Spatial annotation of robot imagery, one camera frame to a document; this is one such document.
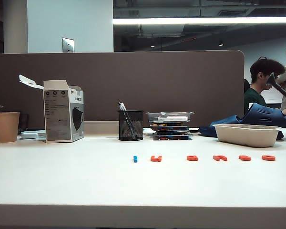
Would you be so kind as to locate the dark drinking glass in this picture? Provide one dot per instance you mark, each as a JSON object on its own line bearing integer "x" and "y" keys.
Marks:
{"x": 23, "y": 121}

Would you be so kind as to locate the brown paper cup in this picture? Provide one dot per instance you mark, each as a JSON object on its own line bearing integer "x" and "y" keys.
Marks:
{"x": 6, "y": 127}

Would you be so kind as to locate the orange letter n magnet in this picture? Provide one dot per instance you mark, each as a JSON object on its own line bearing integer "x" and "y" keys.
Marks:
{"x": 220, "y": 157}

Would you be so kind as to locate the grey angled metal bracket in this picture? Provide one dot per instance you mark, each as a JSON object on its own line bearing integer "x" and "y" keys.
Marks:
{"x": 272, "y": 80}

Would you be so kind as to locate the orange curved letter magnet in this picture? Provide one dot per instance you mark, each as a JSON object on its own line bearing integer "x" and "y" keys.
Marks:
{"x": 244, "y": 157}

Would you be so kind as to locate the black pen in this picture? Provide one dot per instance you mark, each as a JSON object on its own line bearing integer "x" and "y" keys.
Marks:
{"x": 124, "y": 107}

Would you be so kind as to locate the orange letter a magnet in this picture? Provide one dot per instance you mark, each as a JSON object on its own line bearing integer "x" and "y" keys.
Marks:
{"x": 192, "y": 157}

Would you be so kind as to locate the metal wall plate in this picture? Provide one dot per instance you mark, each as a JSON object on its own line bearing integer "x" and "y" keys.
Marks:
{"x": 68, "y": 44}

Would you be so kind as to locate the white capped pen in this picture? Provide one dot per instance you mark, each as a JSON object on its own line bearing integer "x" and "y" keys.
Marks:
{"x": 121, "y": 105}

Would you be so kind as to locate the orange letter o magnet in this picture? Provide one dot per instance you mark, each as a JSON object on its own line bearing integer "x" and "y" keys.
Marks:
{"x": 268, "y": 157}

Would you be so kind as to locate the white flat box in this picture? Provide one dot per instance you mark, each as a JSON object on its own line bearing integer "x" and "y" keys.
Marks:
{"x": 172, "y": 118}

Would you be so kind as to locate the blue rubber slipper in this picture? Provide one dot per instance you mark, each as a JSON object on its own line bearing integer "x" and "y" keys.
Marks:
{"x": 262, "y": 114}

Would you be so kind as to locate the beige oblong pulp tray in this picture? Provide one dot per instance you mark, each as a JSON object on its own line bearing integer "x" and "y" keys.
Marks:
{"x": 248, "y": 138}

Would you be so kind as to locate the clear plastic tray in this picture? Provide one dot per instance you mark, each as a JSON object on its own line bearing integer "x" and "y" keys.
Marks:
{"x": 155, "y": 116}

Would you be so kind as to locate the white ceiling light strip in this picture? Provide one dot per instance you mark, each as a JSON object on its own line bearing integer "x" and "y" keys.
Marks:
{"x": 181, "y": 20}

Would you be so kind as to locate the brown desk partition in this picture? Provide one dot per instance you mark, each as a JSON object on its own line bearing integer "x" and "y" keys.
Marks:
{"x": 157, "y": 81}

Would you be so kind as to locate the black mesh pen holder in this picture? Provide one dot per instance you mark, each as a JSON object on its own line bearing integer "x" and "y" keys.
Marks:
{"x": 131, "y": 126}

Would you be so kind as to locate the person in dark green shirt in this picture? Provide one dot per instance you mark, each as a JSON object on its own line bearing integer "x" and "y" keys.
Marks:
{"x": 259, "y": 69}

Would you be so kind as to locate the grey face mask carton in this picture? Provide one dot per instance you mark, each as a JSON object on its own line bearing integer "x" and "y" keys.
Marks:
{"x": 59, "y": 114}

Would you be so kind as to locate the blue cloth bag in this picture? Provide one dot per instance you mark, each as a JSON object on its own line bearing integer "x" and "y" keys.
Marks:
{"x": 205, "y": 131}

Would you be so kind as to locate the orange letter u magnet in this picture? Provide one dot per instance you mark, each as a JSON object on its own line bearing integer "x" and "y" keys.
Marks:
{"x": 156, "y": 159}

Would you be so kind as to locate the beige partition base rail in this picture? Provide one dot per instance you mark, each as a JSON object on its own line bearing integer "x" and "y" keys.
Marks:
{"x": 100, "y": 128}

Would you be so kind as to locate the blue letter l magnet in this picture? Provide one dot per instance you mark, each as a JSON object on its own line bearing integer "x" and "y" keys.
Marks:
{"x": 135, "y": 159}

